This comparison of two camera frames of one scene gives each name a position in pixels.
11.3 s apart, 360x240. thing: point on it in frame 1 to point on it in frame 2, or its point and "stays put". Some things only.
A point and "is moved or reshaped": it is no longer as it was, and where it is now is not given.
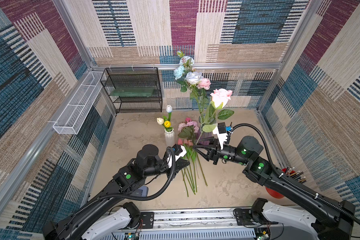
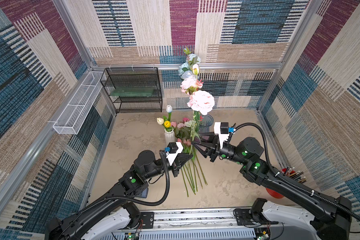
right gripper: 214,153 stays put
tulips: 185,183 stays put
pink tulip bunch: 190,155 stays put
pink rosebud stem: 219,98 to 196,172
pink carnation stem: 189,120 is moved or reshaped
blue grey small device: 142,191 stays put
